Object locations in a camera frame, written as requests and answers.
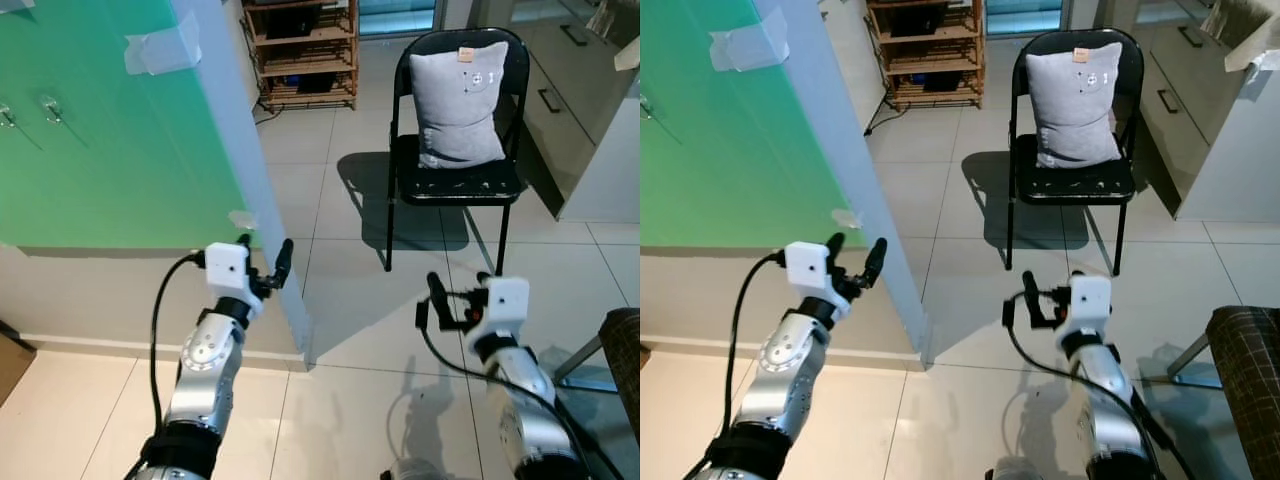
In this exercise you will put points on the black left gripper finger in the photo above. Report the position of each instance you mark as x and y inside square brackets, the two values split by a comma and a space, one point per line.
[244, 241]
[835, 243]
[284, 260]
[875, 260]

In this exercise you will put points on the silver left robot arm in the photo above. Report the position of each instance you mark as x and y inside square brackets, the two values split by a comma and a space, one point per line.
[780, 370]
[205, 370]

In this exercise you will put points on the clear tape piece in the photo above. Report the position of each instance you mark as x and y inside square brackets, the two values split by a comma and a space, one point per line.
[847, 217]
[160, 50]
[243, 217]
[748, 48]

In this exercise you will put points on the black metal chair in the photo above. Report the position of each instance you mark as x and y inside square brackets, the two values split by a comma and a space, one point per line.
[460, 185]
[1075, 185]

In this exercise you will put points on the grey robot leg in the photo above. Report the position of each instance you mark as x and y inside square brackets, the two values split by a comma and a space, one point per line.
[1015, 468]
[415, 468]

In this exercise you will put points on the dark checked fabric seat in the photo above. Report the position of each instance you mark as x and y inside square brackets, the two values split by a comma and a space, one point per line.
[622, 360]
[1250, 380]

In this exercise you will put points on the grey pillow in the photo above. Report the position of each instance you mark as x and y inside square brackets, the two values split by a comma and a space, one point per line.
[455, 110]
[1072, 110]

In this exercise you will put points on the grey cabinet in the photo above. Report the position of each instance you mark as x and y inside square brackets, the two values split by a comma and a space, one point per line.
[1230, 150]
[600, 150]

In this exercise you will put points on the black shoes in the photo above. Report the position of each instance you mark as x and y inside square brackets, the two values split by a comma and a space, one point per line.
[942, 82]
[315, 82]

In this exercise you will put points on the brown cardboard sheet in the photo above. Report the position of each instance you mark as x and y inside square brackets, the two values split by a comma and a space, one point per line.
[10, 365]
[644, 356]

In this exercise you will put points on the wooden slatted shelf rack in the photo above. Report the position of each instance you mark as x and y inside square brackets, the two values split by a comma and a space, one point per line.
[925, 62]
[300, 65]

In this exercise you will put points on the black bag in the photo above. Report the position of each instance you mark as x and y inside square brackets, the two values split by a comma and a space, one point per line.
[915, 20]
[290, 22]

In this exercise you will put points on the blue glass window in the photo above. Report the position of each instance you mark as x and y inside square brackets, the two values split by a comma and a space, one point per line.
[1022, 18]
[398, 18]

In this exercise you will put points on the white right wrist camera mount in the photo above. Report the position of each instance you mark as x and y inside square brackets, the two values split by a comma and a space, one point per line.
[1090, 298]
[507, 300]

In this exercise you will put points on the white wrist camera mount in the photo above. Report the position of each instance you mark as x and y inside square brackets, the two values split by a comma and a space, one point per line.
[507, 300]
[225, 268]
[1090, 298]
[805, 265]

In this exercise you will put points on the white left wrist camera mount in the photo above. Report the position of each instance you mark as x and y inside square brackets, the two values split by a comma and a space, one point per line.
[805, 265]
[225, 268]

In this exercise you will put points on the green wall board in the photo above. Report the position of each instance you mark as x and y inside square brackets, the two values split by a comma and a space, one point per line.
[100, 150]
[720, 150]

